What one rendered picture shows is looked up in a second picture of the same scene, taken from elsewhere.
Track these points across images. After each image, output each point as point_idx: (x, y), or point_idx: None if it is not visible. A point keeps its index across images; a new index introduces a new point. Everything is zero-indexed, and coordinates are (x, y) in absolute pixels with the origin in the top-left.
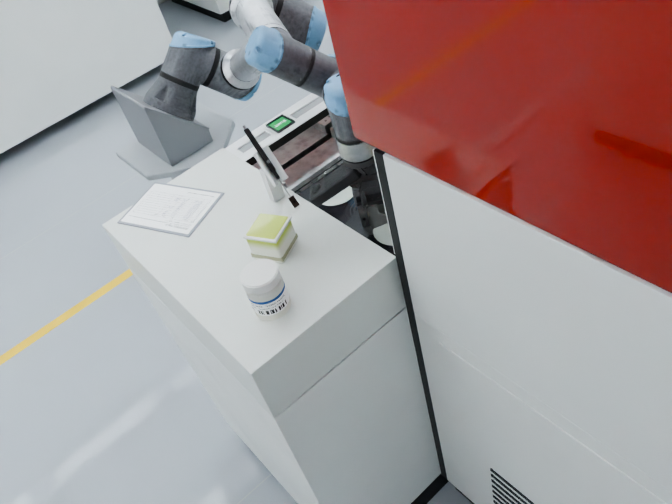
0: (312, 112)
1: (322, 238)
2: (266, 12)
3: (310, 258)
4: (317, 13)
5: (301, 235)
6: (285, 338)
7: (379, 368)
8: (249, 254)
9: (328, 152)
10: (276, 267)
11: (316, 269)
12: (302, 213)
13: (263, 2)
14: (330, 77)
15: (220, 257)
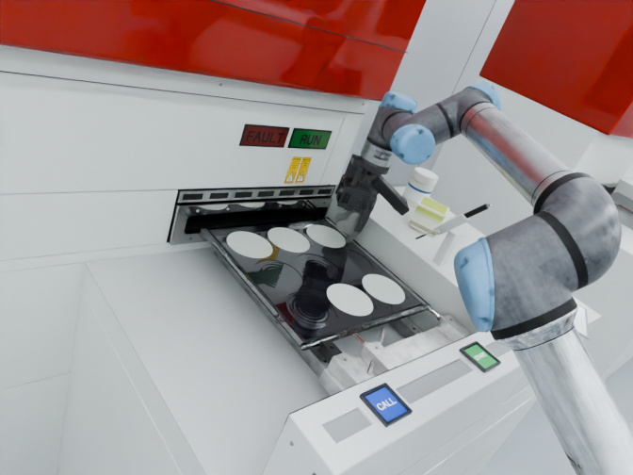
0: (439, 357)
1: (389, 219)
2: (511, 126)
3: (395, 212)
4: (476, 244)
5: (406, 227)
6: (399, 188)
7: None
8: (443, 234)
9: (400, 357)
10: (415, 170)
11: (389, 205)
12: (411, 240)
13: (534, 152)
14: (413, 102)
15: (465, 242)
